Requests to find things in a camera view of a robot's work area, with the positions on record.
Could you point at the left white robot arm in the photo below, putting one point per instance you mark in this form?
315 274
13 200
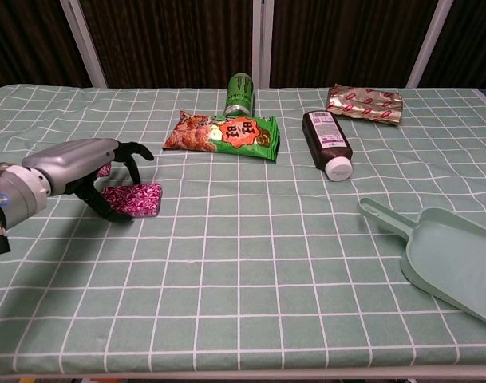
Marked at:
15 191

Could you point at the dark brown curtain panel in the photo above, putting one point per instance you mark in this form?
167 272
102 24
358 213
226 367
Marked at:
171 40
474 40
27 40
346 40

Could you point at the brown bottle white cap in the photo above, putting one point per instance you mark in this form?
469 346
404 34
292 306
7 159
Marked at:
326 141

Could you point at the gold red foil packet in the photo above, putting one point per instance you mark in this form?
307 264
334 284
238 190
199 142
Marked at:
366 103

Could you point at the green energy drink can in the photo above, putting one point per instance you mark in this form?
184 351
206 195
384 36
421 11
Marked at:
238 95

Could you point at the green checked tablecloth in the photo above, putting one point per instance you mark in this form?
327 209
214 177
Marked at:
242 279

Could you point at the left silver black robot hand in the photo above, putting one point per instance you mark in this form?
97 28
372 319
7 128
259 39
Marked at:
75 163

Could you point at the mint green plastic dustpan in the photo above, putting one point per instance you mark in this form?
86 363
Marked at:
450 259

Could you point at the white metal frame post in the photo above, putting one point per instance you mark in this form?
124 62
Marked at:
261 44
85 44
430 44

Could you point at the orange green snack bag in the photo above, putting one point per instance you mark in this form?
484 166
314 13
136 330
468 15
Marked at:
222 135

